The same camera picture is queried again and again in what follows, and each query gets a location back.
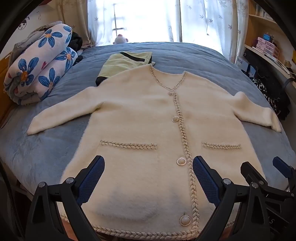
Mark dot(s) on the white sheer curtain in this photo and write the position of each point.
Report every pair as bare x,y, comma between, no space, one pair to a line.
212,25
99,20

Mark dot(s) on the row of books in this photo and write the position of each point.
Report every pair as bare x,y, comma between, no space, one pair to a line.
261,11

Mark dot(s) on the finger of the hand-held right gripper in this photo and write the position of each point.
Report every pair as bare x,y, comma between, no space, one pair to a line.
282,166
251,172

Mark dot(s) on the pile of dark clothes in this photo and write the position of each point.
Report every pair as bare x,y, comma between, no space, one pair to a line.
75,41

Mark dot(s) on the blue-grey plush blanket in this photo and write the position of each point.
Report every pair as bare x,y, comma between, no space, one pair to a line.
196,60

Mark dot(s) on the white printed box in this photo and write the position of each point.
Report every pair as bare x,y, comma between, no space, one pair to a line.
241,62

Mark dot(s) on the beige curtain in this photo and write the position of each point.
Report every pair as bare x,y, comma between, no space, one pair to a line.
74,20

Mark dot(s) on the grey pillow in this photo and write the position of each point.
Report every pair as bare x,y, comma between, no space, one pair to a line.
25,39

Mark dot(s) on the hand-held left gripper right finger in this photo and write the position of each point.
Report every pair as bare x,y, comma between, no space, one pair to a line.
205,183

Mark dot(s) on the cream fluffy cardigan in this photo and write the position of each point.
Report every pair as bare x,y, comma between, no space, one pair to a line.
143,115

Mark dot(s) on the yellow-green garment with black trim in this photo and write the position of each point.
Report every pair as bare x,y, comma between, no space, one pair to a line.
118,64

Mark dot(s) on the wooden shelf unit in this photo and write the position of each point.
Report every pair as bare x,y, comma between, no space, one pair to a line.
256,25

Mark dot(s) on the black patterned bag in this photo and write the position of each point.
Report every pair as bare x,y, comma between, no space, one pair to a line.
268,92

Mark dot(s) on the face wall sticker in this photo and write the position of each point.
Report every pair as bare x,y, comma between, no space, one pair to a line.
23,25

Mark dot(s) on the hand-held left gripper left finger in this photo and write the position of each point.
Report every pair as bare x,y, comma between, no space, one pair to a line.
92,180

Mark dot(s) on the pink storage drawers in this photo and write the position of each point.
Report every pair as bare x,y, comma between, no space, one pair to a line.
268,46

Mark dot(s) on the blue flower pillows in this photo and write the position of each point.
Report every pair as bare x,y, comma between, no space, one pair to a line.
34,69

